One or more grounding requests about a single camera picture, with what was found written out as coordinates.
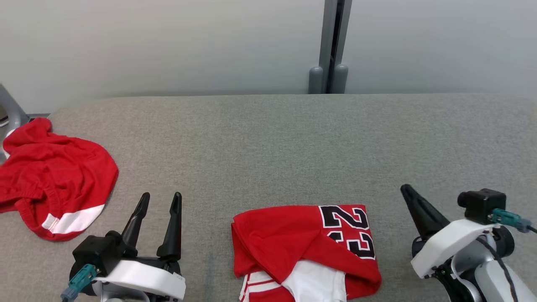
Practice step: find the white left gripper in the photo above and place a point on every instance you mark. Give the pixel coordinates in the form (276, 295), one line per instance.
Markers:
(147, 279)

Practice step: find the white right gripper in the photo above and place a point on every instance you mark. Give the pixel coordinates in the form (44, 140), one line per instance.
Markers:
(449, 243)

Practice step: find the red shorts with white band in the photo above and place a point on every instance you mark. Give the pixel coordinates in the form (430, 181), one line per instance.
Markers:
(54, 180)

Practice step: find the red basketball jersey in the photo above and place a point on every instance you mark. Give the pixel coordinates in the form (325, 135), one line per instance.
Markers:
(285, 239)

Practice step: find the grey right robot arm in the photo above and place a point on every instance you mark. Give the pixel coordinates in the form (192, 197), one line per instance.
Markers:
(482, 277)

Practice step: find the grey wheeled stand leg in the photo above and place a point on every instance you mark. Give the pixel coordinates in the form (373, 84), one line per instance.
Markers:
(10, 107)

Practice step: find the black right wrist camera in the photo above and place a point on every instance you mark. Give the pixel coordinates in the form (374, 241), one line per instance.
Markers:
(482, 203)

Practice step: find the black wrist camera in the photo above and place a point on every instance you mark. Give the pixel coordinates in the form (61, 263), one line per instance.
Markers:
(482, 203)
(96, 253)

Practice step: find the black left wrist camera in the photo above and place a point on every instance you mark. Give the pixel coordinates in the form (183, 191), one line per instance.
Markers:
(96, 253)

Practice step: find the teal right camera connector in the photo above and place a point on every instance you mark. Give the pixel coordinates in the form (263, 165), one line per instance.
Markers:
(507, 218)

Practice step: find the teal camera connector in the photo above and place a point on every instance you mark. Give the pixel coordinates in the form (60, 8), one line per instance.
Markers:
(507, 218)
(82, 279)

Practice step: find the teal left camera connector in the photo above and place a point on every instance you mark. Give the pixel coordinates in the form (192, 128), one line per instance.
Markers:
(82, 279)

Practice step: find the grey cylindrical post foot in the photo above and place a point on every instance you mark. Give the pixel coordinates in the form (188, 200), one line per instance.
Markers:
(316, 82)
(340, 80)

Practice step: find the grey metal partition post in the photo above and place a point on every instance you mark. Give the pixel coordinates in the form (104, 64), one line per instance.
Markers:
(329, 37)

